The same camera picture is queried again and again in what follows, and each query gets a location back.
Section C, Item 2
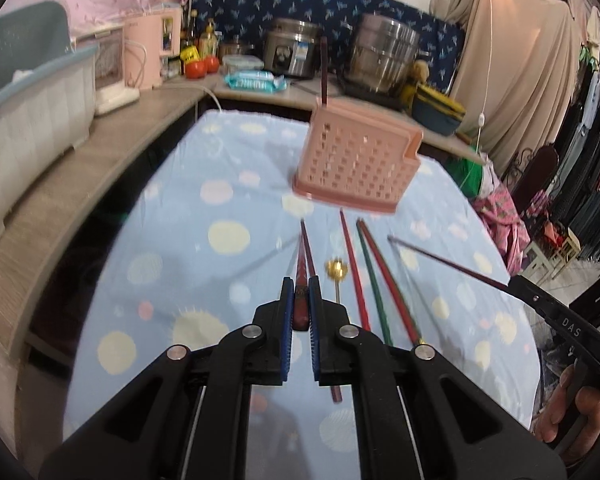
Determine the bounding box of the beige curtain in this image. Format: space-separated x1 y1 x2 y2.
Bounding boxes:
437 0 589 177

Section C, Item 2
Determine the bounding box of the dark brown chopstick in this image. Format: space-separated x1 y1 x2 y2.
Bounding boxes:
300 220 344 405
387 235 514 292
320 36 330 107

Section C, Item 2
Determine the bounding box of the white cable with switch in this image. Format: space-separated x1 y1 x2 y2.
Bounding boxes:
462 0 495 191

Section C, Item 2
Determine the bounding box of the wooden counter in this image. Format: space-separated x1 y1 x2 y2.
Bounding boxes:
0 71 487 361

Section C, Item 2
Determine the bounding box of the pink floral cloth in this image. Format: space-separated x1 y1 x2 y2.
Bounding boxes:
472 179 532 277

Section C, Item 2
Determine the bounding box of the blue wet wipes pack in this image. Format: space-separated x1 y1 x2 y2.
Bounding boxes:
223 71 287 94

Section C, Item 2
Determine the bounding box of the green bag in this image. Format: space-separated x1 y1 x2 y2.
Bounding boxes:
457 156 497 202

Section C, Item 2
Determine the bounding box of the dark wooden chair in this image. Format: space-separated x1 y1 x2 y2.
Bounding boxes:
509 144 562 222

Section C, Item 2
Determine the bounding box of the black induction cooktop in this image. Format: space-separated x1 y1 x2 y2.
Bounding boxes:
334 76 412 107

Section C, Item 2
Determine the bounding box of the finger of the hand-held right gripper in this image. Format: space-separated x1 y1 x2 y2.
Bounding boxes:
507 272 563 318

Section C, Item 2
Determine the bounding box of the pink perforated utensil basket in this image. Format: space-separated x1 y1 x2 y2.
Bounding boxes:
292 100 424 212

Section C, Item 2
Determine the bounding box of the grey plastic storage bin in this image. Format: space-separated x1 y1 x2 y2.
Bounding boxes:
0 1 101 262

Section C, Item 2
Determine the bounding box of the blue printed cloth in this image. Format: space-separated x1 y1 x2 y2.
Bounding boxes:
187 0 467 92

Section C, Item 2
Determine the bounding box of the yellow oil bottle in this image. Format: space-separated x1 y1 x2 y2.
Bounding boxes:
198 19 221 59

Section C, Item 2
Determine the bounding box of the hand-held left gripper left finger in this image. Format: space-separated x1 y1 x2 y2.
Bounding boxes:
39 276 297 480

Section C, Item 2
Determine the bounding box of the small beige stool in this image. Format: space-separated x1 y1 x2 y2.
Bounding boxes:
524 226 582 282

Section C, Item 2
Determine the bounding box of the white kitchen appliance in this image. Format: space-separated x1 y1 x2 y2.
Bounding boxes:
94 25 142 117

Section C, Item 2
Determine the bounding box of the green chopstick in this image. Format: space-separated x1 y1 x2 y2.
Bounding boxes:
355 219 394 347

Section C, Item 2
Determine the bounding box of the steel steamer pot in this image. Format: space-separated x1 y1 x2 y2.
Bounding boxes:
347 12 424 95

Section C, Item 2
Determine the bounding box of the red patterned chopstick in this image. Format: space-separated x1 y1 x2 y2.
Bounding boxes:
293 220 311 333

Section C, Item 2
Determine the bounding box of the person's right hand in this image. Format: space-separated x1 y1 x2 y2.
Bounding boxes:
534 360 600 457

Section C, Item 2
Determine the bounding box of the small steel pot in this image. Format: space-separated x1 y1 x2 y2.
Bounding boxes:
218 35 254 59

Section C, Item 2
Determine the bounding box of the blue bowl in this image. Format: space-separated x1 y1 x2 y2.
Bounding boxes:
412 97 464 137

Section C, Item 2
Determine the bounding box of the pink electric kettle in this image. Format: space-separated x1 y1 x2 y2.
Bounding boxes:
122 7 184 92

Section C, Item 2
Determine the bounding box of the clear plastic food container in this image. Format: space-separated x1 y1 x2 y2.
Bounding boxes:
223 54 264 74

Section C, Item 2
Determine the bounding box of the blue dotted tablecloth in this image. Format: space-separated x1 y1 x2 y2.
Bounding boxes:
62 107 542 441

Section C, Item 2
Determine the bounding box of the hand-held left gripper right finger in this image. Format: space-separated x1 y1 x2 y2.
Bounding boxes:
308 276 567 480

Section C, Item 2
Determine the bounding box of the steel rice cooker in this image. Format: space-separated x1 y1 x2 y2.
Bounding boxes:
262 17 324 80

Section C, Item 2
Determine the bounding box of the row of hanging clothes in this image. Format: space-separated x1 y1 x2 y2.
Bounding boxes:
549 0 600 307

